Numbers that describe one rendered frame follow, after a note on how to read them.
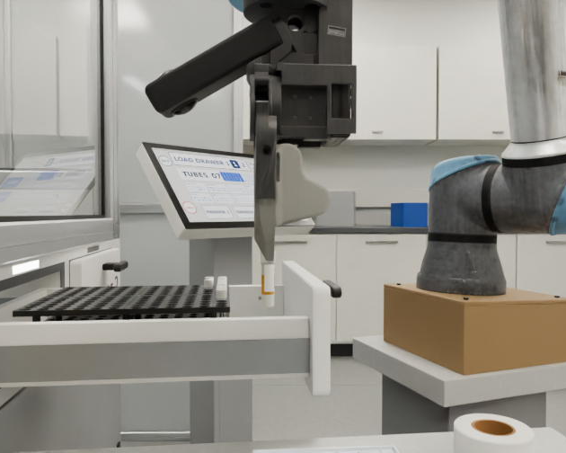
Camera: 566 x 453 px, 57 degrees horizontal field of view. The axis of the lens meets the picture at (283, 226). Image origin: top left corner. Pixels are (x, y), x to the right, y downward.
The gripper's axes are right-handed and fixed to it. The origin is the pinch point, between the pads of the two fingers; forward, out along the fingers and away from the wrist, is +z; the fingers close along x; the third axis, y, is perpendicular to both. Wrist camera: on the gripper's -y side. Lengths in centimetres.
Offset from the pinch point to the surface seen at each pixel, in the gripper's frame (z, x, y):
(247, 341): 10.3, 9.2, -1.0
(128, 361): 12.0, 8.8, -12.6
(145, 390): 75, 190, -45
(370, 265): 32, 309, 84
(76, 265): 5.4, 38.2, -26.7
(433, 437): 21.4, 11.4, 18.9
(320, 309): 6.9, 7.8, 6.1
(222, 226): 1, 99, -7
